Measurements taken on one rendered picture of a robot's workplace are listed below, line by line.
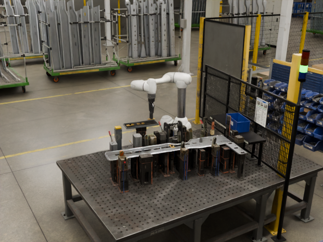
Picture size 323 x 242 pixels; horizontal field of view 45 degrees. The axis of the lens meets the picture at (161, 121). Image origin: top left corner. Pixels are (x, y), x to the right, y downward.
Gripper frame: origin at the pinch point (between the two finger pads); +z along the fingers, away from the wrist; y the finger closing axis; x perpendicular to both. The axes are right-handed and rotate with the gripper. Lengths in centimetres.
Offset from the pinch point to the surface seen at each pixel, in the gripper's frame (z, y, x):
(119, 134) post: 16.2, 4.4, -37.2
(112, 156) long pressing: 25, 36, -54
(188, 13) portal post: -50, -614, 331
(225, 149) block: 26, 55, 63
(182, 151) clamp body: 22, 53, 14
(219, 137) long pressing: 24, 29, 71
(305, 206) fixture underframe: 103, 79, 163
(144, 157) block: 22, 55, -27
